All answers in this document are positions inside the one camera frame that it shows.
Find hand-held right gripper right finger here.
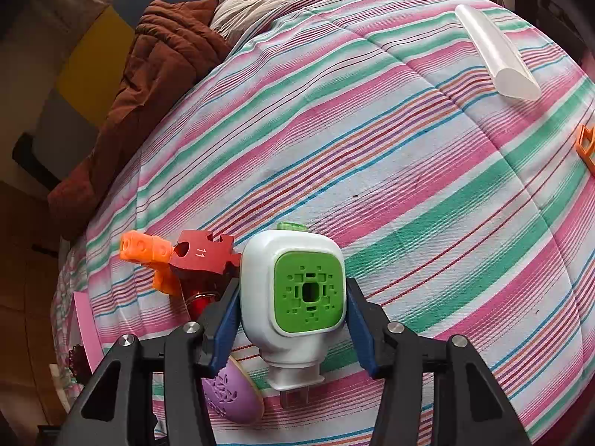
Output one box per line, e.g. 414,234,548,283
345,278,533,446

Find beige pillow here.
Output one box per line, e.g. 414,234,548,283
209,0,298,33

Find translucent plastic tube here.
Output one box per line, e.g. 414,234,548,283
454,4,542,101

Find purple oval case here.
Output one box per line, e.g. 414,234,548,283
201,353,267,424

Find black rolled mat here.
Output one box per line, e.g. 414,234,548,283
12,132,61,191

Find white green plug-in device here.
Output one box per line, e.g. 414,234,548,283
241,222,347,405

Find brown quilt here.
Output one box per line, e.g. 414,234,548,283
46,0,233,242

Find red puzzle-shaped block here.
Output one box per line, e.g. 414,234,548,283
168,230,241,277

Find orange plastic toy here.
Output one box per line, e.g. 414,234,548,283
120,231,180,295

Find orange plastic frame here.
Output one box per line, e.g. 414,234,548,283
575,125,595,168

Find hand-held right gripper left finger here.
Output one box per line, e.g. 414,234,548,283
58,279,242,446

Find grey yellow blue headboard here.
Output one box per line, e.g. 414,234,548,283
12,0,242,191

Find shallow pink box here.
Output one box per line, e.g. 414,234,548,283
72,290,105,377

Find wooden wardrobe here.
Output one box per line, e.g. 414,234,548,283
0,181,66,446

